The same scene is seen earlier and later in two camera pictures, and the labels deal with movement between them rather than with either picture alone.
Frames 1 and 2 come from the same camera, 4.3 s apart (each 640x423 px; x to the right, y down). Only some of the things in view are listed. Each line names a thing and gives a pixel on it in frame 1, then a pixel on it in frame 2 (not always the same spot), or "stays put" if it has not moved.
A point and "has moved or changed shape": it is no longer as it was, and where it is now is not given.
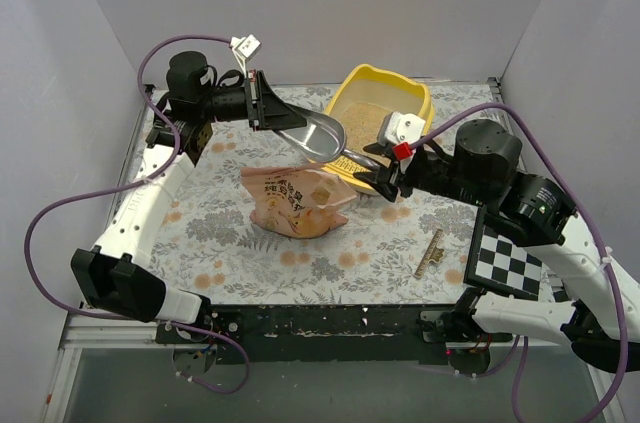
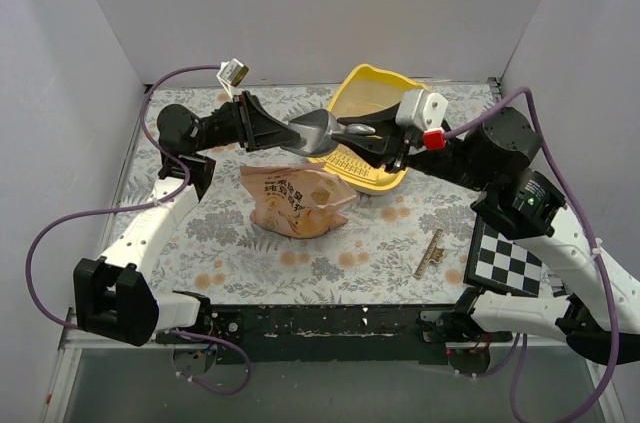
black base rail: [318, 334] stays put
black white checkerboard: [499, 264] stays put
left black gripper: [253, 102] -> [247, 121]
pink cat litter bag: [295, 200] stays put
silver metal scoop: [323, 139] has moved or changed shape
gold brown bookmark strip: [433, 252] stays put
